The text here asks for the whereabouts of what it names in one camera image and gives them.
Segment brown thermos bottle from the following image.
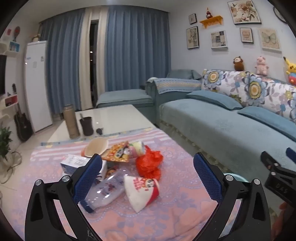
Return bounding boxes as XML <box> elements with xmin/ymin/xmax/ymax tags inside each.
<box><xmin>63</xmin><ymin>104</ymin><xmax>80</xmax><ymax>139</ymax></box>

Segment green potted plant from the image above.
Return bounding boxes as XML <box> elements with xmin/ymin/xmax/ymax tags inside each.
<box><xmin>0</xmin><ymin>127</ymin><xmax>13</xmax><ymax>160</ymax></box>

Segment blue curtain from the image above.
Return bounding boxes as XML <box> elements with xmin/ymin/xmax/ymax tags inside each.
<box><xmin>105</xmin><ymin>5</ymin><xmax>171</xmax><ymax>93</ymax></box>
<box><xmin>40</xmin><ymin>9</ymin><xmax>85</xmax><ymax>115</ymax></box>

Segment blue armrest cover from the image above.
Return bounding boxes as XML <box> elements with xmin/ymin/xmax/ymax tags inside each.
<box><xmin>153</xmin><ymin>78</ymin><xmax>203</xmax><ymax>94</ymax></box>

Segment large flower picture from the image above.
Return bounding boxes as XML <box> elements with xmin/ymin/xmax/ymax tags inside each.
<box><xmin>227</xmin><ymin>0</ymin><xmax>262</xmax><ymax>25</ymax></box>

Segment red plastic bag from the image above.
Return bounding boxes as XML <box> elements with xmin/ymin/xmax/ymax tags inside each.
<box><xmin>135</xmin><ymin>146</ymin><xmax>163</xmax><ymax>180</ymax></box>

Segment orange snack packet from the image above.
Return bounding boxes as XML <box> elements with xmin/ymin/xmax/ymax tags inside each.
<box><xmin>102</xmin><ymin>141</ymin><xmax>131</xmax><ymax>163</ymax></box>

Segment black television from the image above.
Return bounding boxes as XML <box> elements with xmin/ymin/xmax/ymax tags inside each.
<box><xmin>0</xmin><ymin>54</ymin><xmax>7</xmax><ymax>95</ymax></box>

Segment black guitar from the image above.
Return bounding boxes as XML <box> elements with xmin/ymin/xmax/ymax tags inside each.
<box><xmin>12</xmin><ymin>83</ymin><xmax>33</xmax><ymax>142</ymax></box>

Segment pink printed tablecloth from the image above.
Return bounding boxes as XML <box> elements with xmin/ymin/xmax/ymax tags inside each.
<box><xmin>11</xmin><ymin>128</ymin><xmax>245</xmax><ymax>241</ymax></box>

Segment blue corner sofa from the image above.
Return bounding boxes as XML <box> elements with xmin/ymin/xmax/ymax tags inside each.
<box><xmin>96</xmin><ymin>69</ymin><xmax>296</xmax><ymax>188</ymax></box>

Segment white coffee table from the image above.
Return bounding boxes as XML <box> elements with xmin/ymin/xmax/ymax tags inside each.
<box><xmin>47</xmin><ymin>104</ymin><xmax>158</xmax><ymax>143</ymax></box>

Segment pink tube can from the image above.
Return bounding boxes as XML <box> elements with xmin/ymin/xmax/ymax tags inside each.
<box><xmin>125</xmin><ymin>142</ymin><xmax>146</xmax><ymax>158</ymax></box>

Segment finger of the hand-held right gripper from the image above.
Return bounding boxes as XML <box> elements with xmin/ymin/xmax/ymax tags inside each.
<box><xmin>286</xmin><ymin>147</ymin><xmax>296</xmax><ymax>163</ymax></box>
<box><xmin>260</xmin><ymin>151</ymin><xmax>282</xmax><ymax>171</ymax></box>

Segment floor cables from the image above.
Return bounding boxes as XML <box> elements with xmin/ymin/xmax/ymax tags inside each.
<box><xmin>0</xmin><ymin>151</ymin><xmax>22</xmax><ymax>190</ymax></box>

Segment dark balcony door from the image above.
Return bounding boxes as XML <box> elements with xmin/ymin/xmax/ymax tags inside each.
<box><xmin>89</xmin><ymin>20</ymin><xmax>99</xmax><ymax>105</ymax></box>

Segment beige paper bowl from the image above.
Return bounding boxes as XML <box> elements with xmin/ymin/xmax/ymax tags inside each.
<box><xmin>81</xmin><ymin>137</ymin><xmax>109</xmax><ymax>158</ymax></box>

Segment red white paper cup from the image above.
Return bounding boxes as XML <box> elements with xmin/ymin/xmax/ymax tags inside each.
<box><xmin>124</xmin><ymin>175</ymin><xmax>160</xmax><ymax>213</ymax></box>

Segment blue cushion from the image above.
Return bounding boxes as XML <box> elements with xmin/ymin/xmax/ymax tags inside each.
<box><xmin>237</xmin><ymin>106</ymin><xmax>296</xmax><ymax>135</ymax></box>
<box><xmin>186</xmin><ymin>90</ymin><xmax>243</xmax><ymax>110</ymax></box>
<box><xmin>166</xmin><ymin>69</ymin><xmax>203</xmax><ymax>80</ymax></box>

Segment white printed snack packet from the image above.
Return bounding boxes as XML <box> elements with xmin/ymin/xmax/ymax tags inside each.
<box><xmin>98</xmin><ymin>160</ymin><xmax>121</xmax><ymax>183</ymax></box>

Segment white wall shelf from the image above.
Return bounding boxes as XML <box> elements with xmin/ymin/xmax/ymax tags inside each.
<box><xmin>0</xmin><ymin>40</ymin><xmax>21</xmax><ymax>56</ymax></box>

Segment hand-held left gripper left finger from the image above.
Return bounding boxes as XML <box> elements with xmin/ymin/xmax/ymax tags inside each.
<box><xmin>24</xmin><ymin>153</ymin><xmax>103</xmax><ymax>241</ymax></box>

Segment dark brown cup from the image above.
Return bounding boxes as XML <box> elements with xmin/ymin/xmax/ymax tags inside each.
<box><xmin>80</xmin><ymin>116</ymin><xmax>94</xmax><ymax>136</ymax></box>

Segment white shelf unit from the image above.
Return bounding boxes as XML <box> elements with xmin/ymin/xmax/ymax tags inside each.
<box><xmin>0</xmin><ymin>93</ymin><xmax>19</xmax><ymax>122</ymax></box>

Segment yellow wall shelf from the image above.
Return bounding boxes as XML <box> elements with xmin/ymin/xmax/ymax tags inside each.
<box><xmin>199</xmin><ymin>15</ymin><xmax>223</xmax><ymax>29</ymax></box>

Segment red storage box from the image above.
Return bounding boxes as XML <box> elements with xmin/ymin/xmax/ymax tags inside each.
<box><xmin>5</xmin><ymin>95</ymin><xmax>18</xmax><ymax>107</ymax></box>

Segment small brown picture frame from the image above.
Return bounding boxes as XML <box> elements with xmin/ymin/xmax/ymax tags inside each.
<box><xmin>240</xmin><ymin>28</ymin><xmax>253</xmax><ymax>43</ymax></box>

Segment white picture frame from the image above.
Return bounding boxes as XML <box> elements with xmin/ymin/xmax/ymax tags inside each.
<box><xmin>210</xmin><ymin>31</ymin><xmax>228</xmax><ymax>49</ymax></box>

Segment white refrigerator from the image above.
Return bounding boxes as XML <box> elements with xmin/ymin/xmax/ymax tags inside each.
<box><xmin>24</xmin><ymin>40</ymin><xmax>53</xmax><ymax>133</ymax></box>

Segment wall clock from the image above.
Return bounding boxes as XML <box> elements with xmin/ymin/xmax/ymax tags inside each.
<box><xmin>273</xmin><ymin>6</ymin><xmax>288</xmax><ymax>24</ymax></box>

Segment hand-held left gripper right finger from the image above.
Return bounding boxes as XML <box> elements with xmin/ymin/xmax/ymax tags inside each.
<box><xmin>193</xmin><ymin>152</ymin><xmax>271</xmax><ymax>241</ymax></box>

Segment brown monkey plush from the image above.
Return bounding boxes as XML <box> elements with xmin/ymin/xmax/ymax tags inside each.
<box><xmin>233</xmin><ymin>56</ymin><xmax>245</xmax><ymax>72</ymax></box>

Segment white curtain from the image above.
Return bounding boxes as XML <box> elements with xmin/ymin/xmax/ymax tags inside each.
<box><xmin>79</xmin><ymin>7</ymin><xmax>109</xmax><ymax>112</ymax></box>

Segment floral sofa cover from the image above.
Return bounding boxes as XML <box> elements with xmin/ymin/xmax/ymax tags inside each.
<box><xmin>201</xmin><ymin>69</ymin><xmax>296</xmax><ymax>121</ymax></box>

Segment tall dark picture frame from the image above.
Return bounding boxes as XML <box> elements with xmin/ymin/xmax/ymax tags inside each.
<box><xmin>186</xmin><ymin>26</ymin><xmax>199</xmax><ymax>49</ymax></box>

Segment clear plastic bottle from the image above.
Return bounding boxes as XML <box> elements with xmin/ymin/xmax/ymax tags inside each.
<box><xmin>79</xmin><ymin>168</ymin><xmax>127</xmax><ymax>214</ymax></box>

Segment pink pig plush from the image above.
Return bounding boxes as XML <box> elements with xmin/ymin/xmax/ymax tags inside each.
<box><xmin>255</xmin><ymin>56</ymin><xmax>269</xmax><ymax>76</ymax></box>

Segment butterfly picture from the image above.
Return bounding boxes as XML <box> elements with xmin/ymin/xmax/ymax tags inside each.
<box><xmin>258</xmin><ymin>28</ymin><xmax>281</xmax><ymax>51</ymax></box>

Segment white drink carton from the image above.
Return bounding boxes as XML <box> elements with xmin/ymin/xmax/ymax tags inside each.
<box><xmin>60</xmin><ymin>154</ymin><xmax>91</xmax><ymax>176</ymax></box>

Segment yellow plush toy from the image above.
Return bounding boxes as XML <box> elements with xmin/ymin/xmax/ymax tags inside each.
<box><xmin>283</xmin><ymin>57</ymin><xmax>296</xmax><ymax>75</ymax></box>

